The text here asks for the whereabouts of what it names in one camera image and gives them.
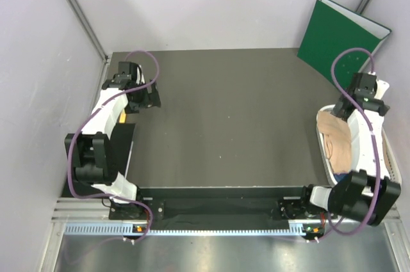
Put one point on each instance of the yellow marker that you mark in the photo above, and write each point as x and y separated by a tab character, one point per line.
122	117

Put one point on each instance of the beige t shirt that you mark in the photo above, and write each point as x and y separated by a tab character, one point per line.
348	145

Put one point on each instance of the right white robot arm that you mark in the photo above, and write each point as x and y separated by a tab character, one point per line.
364	185

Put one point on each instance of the white perforated laundry basket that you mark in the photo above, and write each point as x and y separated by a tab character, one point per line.
389	156

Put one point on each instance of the green ring binder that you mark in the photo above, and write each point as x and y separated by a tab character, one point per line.
332	29

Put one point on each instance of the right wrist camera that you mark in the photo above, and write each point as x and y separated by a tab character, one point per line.
363	85

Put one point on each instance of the blue pink t shirt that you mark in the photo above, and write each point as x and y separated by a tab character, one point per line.
339	177

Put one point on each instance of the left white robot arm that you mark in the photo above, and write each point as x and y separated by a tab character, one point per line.
98	152

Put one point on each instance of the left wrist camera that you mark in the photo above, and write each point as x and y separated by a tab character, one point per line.
130	71

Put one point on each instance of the slotted grey cable duct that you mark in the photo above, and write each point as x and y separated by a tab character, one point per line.
134	230

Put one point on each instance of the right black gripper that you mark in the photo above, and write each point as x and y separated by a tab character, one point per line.
337	111

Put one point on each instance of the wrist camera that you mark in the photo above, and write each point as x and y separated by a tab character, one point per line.
130	71
363	85

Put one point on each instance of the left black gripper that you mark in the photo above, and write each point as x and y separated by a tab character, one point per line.
150	100

